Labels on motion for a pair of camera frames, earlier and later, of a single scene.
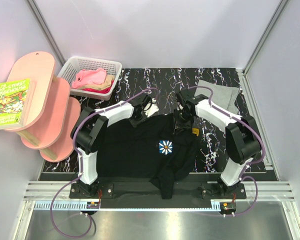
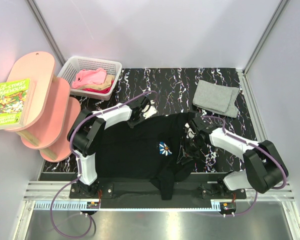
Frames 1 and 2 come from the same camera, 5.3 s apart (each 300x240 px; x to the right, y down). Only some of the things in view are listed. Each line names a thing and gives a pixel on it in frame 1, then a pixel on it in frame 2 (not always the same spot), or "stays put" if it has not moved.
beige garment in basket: [106, 85] stays put
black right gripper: [179, 126] -> [185, 153]
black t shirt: [160, 151] stays put
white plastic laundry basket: [89, 77] stays put
